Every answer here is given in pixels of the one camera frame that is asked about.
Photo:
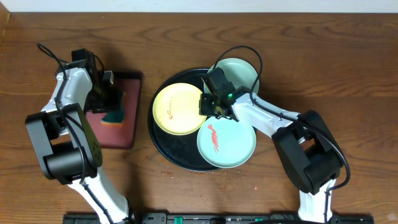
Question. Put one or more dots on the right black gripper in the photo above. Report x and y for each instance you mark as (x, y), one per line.
(204, 109)

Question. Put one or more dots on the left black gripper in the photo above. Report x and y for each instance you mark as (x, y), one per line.
(109, 104)

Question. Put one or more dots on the green yellow sponge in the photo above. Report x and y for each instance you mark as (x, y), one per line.
(115, 117)

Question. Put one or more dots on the light blue plate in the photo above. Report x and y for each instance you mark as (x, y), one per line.
(239, 72)
(226, 143)

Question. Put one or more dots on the yellow plate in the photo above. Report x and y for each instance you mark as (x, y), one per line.
(176, 109)

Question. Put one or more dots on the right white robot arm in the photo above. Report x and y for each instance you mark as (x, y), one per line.
(307, 150)

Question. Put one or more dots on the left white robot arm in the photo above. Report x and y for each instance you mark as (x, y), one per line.
(63, 140)

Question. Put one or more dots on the black rectangular red-lined tray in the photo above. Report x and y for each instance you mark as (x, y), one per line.
(120, 137)

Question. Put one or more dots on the round black serving tray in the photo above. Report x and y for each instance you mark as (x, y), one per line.
(180, 150)

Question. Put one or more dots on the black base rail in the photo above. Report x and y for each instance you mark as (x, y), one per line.
(162, 218)

